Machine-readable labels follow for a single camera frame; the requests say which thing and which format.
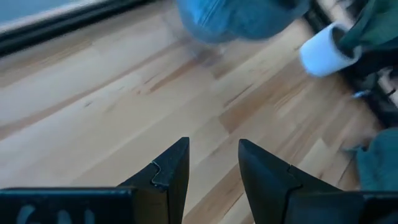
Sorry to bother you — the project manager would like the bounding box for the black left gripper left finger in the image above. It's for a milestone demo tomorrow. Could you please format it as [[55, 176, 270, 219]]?
[[0, 136, 190, 224]]

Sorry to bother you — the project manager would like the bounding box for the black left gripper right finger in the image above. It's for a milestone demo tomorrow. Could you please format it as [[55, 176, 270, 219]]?
[[238, 138, 398, 224]]

